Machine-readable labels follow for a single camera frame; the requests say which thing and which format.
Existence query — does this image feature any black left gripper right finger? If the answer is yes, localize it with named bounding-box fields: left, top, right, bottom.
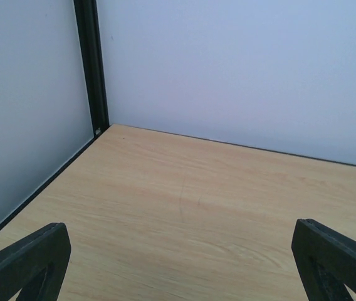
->
left=291, top=219, right=356, bottom=300

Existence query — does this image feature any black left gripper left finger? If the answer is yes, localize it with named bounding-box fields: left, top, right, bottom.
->
left=0, top=223, right=71, bottom=300

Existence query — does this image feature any black frame post rear left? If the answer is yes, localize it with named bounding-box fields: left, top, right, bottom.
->
left=73, top=0, right=110, bottom=137

